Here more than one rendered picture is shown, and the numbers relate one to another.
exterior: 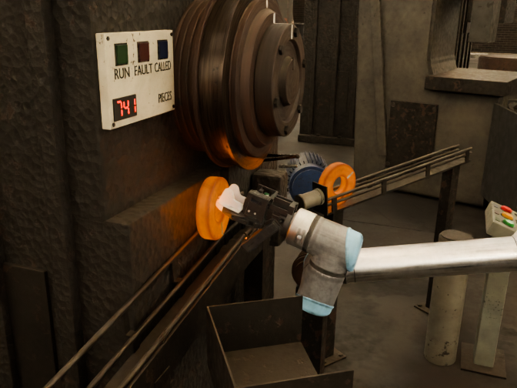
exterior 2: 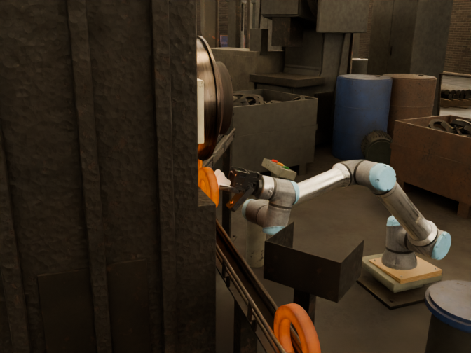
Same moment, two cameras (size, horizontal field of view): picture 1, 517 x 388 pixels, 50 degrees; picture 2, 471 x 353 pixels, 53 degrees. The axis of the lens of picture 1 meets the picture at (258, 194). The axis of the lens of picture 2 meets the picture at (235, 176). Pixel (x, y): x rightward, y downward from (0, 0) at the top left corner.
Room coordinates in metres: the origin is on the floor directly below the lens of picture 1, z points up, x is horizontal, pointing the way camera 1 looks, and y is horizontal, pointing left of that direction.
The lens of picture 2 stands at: (-0.02, 1.11, 1.39)
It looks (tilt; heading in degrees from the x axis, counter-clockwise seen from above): 18 degrees down; 319
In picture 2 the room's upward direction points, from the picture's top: 1 degrees clockwise
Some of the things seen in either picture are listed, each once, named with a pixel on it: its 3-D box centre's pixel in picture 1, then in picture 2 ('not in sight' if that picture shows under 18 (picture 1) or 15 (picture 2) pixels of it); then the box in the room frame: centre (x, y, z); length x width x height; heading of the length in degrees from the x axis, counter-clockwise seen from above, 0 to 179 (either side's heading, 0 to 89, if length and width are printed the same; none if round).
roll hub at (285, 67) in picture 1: (282, 81); (216, 99); (1.43, -0.06, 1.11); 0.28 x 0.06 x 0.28; 160
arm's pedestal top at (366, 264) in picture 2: not in sight; (398, 268); (1.17, -1.16, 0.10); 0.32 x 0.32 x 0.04; 70
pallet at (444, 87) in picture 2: not in sight; (445, 94); (4.34, -8.17, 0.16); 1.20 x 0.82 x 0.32; 150
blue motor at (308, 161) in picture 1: (307, 178); not in sight; (3.72, -0.34, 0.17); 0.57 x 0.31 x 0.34; 0
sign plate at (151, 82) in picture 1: (140, 75); (188, 105); (1.18, 0.25, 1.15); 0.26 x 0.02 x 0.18; 160
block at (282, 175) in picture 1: (268, 207); not in sight; (1.69, -0.03, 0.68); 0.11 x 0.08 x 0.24; 70
